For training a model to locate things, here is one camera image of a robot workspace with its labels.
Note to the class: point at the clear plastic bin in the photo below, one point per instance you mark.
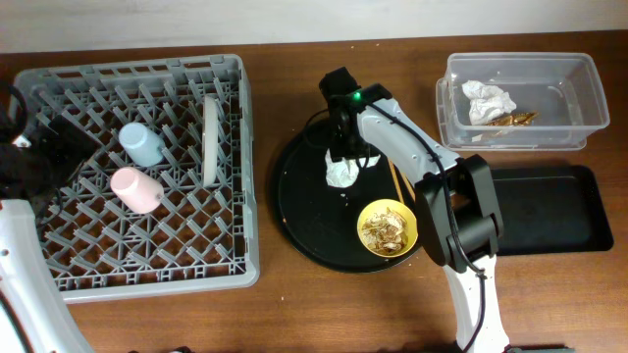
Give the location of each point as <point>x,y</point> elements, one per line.
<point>562,90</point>

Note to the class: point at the yellow bowl with food scraps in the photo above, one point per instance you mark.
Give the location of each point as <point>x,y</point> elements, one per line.
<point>387,228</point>

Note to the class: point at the white round plate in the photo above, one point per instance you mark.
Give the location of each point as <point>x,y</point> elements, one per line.
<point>210,140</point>

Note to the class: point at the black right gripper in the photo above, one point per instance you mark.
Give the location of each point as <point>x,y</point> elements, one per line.
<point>346,145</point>

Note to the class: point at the brown gold snack wrapper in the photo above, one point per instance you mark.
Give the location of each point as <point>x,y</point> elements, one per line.
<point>522,119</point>

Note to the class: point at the pink cup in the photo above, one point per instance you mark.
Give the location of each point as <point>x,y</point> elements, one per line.
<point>139,192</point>

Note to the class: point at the light blue cup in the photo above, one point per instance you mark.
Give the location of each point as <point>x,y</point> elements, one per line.
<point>143,145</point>

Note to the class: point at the large white napkin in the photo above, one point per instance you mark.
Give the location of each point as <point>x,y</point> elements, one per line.
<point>345,172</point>

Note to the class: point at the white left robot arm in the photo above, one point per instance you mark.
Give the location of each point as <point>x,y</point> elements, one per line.
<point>36,163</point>

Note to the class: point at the black rectangular tray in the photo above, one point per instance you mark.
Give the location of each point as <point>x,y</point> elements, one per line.
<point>551,210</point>

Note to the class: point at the small white napkin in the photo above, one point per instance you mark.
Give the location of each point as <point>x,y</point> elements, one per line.
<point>487,102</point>

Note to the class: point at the grey dishwasher rack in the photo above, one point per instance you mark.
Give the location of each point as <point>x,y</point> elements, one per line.
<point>199,238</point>

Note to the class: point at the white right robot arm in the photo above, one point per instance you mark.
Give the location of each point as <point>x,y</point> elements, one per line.
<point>458,216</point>

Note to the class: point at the round black tray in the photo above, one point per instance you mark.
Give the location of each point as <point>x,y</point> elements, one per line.
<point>320,221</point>

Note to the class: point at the wooden chopstick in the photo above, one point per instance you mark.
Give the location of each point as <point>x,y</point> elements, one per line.
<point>405,184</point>
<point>395,181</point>

